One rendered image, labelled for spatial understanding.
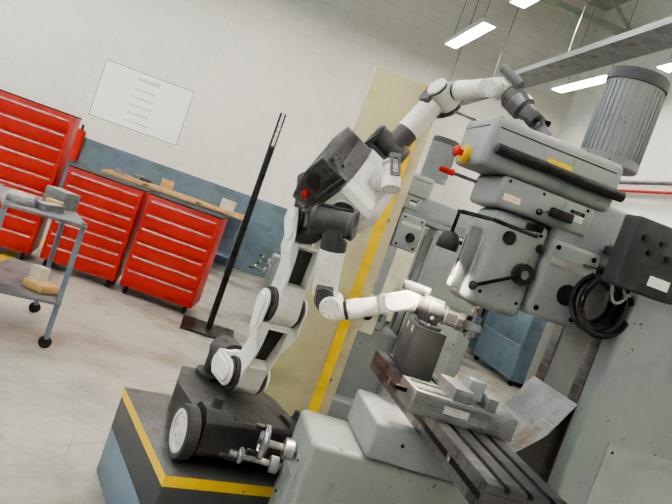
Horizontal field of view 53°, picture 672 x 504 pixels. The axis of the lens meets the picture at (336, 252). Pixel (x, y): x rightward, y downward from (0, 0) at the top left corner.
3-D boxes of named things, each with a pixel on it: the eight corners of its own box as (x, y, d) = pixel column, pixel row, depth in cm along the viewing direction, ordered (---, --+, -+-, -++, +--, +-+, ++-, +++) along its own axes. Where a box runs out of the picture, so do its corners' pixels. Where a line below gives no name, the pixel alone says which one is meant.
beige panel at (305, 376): (236, 449, 380) (376, 56, 366) (235, 423, 419) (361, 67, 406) (322, 474, 389) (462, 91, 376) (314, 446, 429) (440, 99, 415)
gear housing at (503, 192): (494, 204, 211) (505, 173, 210) (466, 200, 235) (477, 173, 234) (586, 239, 217) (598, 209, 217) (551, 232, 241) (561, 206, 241)
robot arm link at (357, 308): (379, 319, 228) (322, 328, 229) (378, 311, 238) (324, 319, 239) (374, 289, 226) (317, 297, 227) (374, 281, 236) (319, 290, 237)
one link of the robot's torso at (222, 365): (207, 372, 289) (217, 343, 288) (248, 380, 299) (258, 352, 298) (221, 391, 271) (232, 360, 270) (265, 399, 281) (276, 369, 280)
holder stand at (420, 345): (399, 372, 253) (418, 322, 252) (391, 358, 275) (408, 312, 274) (430, 382, 254) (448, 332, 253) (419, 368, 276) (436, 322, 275)
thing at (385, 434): (365, 458, 209) (378, 422, 208) (345, 418, 243) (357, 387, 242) (508, 500, 218) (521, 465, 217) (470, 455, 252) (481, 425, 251)
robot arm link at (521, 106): (532, 140, 232) (510, 117, 237) (554, 120, 229) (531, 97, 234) (521, 130, 221) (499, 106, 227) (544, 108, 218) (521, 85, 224)
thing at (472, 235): (449, 285, 223) (472, 225, 221) (445, 283, 227) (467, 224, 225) (460, 289, 223) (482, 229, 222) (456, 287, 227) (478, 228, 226)
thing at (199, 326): (179, 328, 601) (258, 101, 589) (183, 316, 650) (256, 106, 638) (233, 345, 610) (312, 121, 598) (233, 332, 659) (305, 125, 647)
